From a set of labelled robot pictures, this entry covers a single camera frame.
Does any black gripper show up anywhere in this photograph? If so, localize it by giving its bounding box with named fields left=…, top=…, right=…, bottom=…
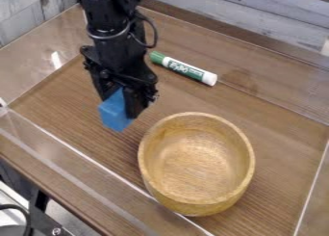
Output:
left=79, top=34, right=158, bottom=118

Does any blue rectangular block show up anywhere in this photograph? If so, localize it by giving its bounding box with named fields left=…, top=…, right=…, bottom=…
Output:
left=97, top=89, right=131, bottom=132

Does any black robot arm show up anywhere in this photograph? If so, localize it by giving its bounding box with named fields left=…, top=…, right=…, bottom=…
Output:
left=77, top=0, right=158, bottom=118

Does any brown wooden bowl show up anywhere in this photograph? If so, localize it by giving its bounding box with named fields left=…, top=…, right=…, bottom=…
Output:
left=137, top=112, right=255, bottom=217

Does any green white Expo marker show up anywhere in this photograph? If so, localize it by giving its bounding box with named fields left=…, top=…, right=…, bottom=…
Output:
left=149, top=51, right=216, bottom=87

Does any black cable loop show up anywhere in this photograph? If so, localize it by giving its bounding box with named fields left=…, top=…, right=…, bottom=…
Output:
left=127, top=16, right=159, bottom=49

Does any black equipment with cable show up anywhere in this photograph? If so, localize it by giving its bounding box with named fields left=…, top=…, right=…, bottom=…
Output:
left=0, top=204, right=74, bottom=236

